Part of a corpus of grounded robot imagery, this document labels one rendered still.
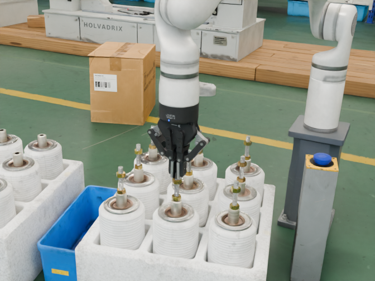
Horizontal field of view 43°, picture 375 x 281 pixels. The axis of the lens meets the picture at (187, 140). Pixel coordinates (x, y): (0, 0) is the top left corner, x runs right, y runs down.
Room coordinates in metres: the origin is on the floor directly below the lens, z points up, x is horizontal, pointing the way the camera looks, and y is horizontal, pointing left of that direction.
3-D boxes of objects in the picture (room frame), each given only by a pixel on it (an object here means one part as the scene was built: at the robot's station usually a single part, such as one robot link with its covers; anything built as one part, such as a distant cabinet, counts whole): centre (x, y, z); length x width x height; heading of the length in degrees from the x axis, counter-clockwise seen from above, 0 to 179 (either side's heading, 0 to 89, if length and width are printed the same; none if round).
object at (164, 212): (0.85, 0.02, 0.25); 0.08 x 0.08 x 0.01
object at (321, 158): (0.98, -0.30, 0.32); 0.04 x 0.04 x 0.02
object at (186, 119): (0.85, 0.02, 0.45); 0.08 x 0.08 x 0.09
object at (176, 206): (0.85, 0.02, 0.26); 0.02 x 0.02 x 0.03
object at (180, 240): (0.85, 0.02, 0.16); 0.10 x 0.10 x 0.18
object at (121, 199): (0.87, 0.13, 0.26); 0.02 x 0.02 x 0.03
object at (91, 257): (0.96, -0.01, 0.09); 0.39 x 0.39 x 0.18; 78
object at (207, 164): (1.08, -0.03, 0.25); 0.08 x 0.08 x 0.01
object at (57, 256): (1.03, 0.26, 0.06); 0.30 x 0.11 x 0.12; 168
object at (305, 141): (1.24, -0.37, 0.15); 0.15 x 0.15 x 0.30; 67
